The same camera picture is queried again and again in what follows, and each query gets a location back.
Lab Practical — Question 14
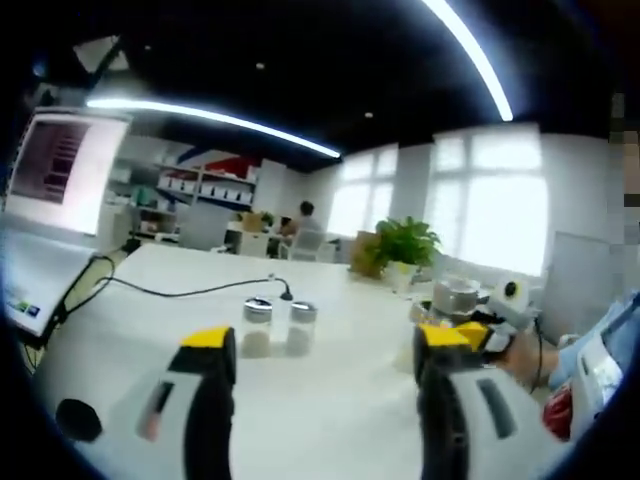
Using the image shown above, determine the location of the brown paper bag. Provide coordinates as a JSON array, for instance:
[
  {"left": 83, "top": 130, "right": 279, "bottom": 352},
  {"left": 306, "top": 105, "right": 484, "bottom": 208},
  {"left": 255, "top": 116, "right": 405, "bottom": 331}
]
[{"left": 348, "top": 230, "right": 387, "bottom": 280}]

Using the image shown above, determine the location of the white storage shelf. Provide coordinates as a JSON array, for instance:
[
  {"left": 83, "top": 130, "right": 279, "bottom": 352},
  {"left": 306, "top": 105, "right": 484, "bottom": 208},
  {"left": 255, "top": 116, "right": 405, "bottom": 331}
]
[{"left": 106, "top": 153, "right": 262, "bottom": 237}]

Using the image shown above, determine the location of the white laptop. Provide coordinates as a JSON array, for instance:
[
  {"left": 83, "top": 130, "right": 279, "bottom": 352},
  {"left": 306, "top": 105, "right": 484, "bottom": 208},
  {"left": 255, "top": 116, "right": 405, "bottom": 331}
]
[{"left": 0, "top": 110, "right": 132, "bottom": 337}]

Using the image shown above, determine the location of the short glass seasoning bottle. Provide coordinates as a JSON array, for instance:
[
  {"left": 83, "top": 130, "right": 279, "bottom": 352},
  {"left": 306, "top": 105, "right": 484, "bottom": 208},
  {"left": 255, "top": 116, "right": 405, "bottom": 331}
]
[
  {"left": 287, "top": 301, "right": 320, "bottom": 358},
  {"left": 242, "top": 297, "right": 274, "bottom": 359}
]

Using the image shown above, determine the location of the white chest-worn device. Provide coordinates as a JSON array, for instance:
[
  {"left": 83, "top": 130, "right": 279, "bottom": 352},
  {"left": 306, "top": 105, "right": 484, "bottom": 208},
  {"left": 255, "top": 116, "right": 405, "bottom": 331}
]
[{"left": 573, "top": 319, "right": 632, "bottom": 431}]

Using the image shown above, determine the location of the black power cable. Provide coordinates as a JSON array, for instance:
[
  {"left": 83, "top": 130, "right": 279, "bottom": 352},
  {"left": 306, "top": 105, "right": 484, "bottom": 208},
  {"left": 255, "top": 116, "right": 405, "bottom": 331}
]
[{"left": 22, "top": 253, "right": 297, "bottom": 352}]

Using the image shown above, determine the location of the grey partition panel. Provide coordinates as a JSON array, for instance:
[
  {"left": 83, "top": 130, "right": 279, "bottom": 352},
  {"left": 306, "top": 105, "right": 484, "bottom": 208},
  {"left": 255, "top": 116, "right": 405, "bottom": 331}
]
[{"left": 177, "top": 204, "right": 230, "bottom": 251}]

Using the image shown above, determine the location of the person's right hand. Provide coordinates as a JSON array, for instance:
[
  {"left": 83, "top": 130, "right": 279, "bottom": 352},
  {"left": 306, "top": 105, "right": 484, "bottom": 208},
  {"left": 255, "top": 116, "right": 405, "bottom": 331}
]
[{"left": 499, "top": 329, "right": 547, "bottom": 387}]

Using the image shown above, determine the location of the ceiling light strip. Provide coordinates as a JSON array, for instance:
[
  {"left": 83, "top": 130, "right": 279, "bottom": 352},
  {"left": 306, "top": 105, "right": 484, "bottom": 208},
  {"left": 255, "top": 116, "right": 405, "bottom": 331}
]
[
  {"left": 84, "top": 97, "right": 345, "bottom": 160},
  {"left": 423, "top": 0, "right": 515, "bottom": 122}
]

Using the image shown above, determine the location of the wide window with blinds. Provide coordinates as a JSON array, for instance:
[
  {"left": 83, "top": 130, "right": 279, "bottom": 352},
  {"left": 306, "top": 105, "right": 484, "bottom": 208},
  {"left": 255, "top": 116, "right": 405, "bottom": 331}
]
[{"left": 431, "top": 123, "right": 550, "bottom": 277}]

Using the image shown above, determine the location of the white ceiling panel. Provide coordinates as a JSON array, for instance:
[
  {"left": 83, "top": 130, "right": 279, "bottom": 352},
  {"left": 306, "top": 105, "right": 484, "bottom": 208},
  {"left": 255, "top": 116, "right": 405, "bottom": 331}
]
[{"left": 71, "top": 33, "right": 130, "bottom": 75}]

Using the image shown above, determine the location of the narrow window with blinds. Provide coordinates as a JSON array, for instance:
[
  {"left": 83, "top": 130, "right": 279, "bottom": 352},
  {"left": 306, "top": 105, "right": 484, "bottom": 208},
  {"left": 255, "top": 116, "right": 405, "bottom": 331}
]
[{"left": 326, "top": 143, "right": 401, "bottom": 237}]

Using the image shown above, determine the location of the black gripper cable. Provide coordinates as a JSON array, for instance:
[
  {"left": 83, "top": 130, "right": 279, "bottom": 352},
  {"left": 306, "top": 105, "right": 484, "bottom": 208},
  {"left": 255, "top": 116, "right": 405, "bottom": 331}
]
[{"left": 528, "top": 317, "right": 547, "bottom": 392}]

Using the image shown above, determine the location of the row of white storage boxes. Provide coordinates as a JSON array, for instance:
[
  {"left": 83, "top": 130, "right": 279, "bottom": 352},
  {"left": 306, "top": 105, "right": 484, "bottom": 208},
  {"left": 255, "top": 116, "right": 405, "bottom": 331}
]
[{"left": 158, "top": 178, "right": 257, "bottom": 202}]

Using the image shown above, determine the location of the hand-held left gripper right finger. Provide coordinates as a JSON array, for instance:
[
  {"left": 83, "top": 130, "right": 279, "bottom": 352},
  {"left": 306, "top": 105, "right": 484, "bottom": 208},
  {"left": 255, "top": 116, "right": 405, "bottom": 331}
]
[{"left": 412, "top": 322, "right": 571, "bottom": 480}]

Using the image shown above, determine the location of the white office chair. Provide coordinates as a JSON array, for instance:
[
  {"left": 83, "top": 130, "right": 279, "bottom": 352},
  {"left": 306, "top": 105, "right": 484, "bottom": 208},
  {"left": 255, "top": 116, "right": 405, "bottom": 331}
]
[{"left": 288, "top": 230, "right": 327, "bottom": 262}]

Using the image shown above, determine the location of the red badge card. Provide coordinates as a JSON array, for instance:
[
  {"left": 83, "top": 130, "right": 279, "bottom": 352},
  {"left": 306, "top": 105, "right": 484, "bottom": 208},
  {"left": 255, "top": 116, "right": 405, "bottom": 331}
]
[{"left": 543, "top": 386, "right": 575, "bottom": 442}]

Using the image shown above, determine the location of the green potted plant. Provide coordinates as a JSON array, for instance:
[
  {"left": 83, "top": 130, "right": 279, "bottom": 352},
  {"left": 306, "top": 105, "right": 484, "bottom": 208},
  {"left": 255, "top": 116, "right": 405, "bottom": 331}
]
[{"left": 373, "top": 215, "right": 445, "bottom": 294}]

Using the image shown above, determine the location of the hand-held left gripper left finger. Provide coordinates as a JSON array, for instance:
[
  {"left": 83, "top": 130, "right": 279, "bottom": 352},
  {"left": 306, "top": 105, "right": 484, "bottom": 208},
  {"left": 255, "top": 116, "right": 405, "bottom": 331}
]
[{"left": 94, "top": 325, "right": 239, "bottom": 480}]

